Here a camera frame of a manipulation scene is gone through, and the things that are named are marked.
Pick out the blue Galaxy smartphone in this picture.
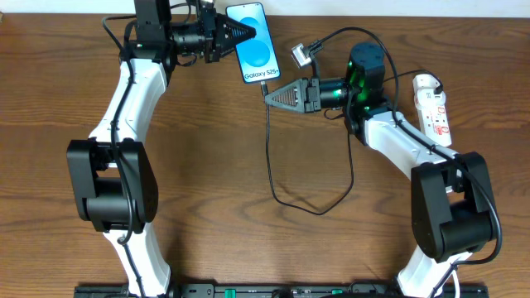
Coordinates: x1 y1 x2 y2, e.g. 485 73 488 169
225 2 281 84

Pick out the black USB charging cable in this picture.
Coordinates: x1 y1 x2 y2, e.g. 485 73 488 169
259 69 444 217

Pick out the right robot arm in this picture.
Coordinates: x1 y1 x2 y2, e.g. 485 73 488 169
264 41 502 297

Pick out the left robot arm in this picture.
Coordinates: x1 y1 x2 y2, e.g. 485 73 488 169
66 0 256 297

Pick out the white power strip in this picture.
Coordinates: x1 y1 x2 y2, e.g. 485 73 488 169
412 74 452 147

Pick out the white power strip cord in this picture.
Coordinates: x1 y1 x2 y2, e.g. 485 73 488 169
449 264 461 298

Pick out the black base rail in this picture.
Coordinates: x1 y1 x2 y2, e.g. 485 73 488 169
73 281 489 298

